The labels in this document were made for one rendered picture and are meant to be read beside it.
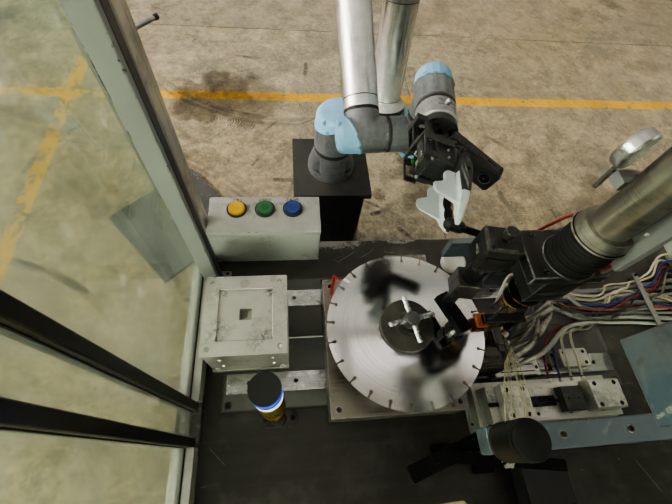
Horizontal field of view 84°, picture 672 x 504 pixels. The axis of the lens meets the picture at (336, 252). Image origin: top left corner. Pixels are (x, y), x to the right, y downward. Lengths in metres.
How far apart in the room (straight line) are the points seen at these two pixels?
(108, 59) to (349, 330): 0.58
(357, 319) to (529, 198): 1.90
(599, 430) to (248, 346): 0.64
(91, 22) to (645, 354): 0.74
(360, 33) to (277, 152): 1.56
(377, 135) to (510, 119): 2.24
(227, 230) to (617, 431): 0.86
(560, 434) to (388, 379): 0.29
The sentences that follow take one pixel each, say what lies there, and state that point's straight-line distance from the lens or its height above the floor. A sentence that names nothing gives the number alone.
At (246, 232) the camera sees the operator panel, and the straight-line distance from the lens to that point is 0.94.
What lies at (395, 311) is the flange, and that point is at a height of 0.96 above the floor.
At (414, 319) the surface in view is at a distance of 0.75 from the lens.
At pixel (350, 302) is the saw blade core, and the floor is 0.95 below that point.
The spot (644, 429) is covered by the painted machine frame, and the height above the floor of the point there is 1.05.
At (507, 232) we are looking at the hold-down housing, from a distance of 0.56.
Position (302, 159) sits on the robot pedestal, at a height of 0.75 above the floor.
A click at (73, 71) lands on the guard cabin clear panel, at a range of 0.53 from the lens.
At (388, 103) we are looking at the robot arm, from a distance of 1.10.
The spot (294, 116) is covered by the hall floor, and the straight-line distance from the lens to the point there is 2.57.
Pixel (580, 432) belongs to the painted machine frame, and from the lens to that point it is 0.78.
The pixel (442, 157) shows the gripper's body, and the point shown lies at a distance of 0.63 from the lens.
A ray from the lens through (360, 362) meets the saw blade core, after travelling 0.76.
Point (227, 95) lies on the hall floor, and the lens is 2.74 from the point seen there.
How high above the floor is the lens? 1.68
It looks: 60 degrees down
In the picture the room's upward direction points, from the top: 10 degrees clockwise
